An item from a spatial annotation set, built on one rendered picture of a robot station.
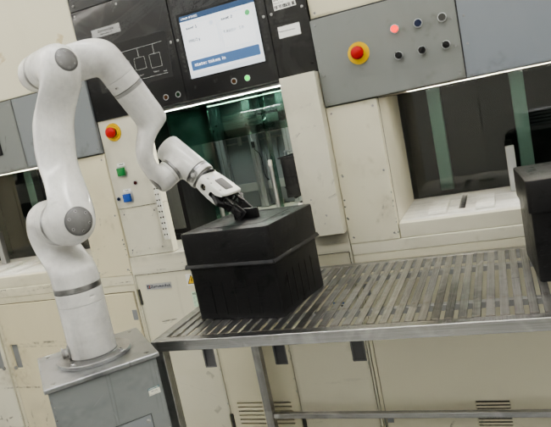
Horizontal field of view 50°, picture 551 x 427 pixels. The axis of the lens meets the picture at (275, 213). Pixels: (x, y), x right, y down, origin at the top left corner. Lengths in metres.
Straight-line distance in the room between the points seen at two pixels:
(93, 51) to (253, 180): 1.56
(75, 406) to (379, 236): 1.05
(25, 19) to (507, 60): 1.72
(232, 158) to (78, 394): 1.80
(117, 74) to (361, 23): 0.76
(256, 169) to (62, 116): 1.55
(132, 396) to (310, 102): 1.02
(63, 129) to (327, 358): 1.20
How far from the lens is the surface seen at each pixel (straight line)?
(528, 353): 2.07
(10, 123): 2.60
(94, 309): 1.59
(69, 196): 1.52
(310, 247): 1.74
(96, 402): 1.58
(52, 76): 1.54
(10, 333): 2.89
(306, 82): 1.93
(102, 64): 1.68
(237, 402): 2.40
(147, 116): 1.71
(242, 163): 3.06
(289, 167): 2.56
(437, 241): 1.96
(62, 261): 1.61
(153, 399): 1.60
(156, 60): 2.20
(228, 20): 2.08
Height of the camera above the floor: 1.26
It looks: 8 degrees down
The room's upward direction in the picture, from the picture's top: 11 degrees counter-clockwise
